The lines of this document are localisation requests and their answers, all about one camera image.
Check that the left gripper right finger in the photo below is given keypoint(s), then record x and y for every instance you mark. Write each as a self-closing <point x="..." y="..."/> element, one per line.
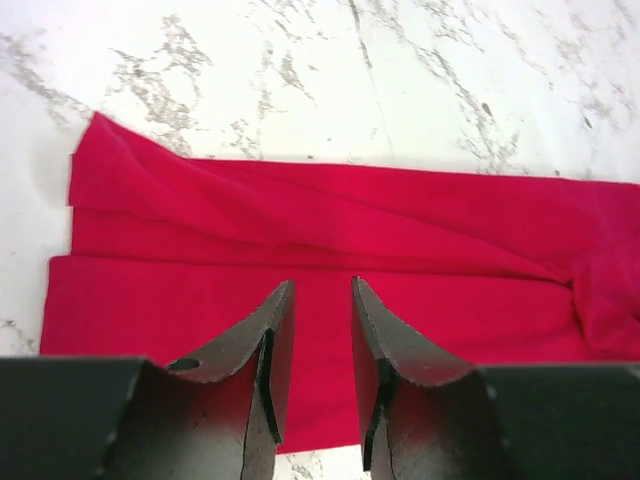
<point x="423" y="412"/>

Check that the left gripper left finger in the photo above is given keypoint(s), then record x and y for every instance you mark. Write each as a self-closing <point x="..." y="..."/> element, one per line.
<point x="217" y="412"/>

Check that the red t shirt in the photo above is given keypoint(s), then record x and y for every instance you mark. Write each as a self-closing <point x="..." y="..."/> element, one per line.
<point x="168" y="252"/>

